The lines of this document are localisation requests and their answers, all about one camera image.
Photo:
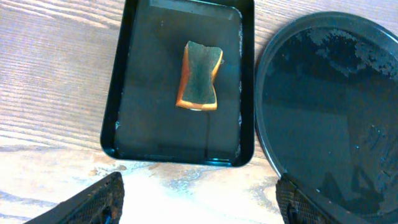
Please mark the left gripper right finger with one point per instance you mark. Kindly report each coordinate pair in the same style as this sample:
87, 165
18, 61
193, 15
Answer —
296, 208

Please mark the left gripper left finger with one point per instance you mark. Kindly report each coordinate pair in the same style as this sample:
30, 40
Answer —
100, 203

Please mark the orange sponge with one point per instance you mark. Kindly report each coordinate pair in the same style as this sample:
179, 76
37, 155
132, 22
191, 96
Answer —
199, 69

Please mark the black round tray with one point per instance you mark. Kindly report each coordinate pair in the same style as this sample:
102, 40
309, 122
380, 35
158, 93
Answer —
326, 113

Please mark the black rectangular tray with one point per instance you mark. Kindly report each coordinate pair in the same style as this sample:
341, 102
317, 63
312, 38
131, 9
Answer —
142, 121

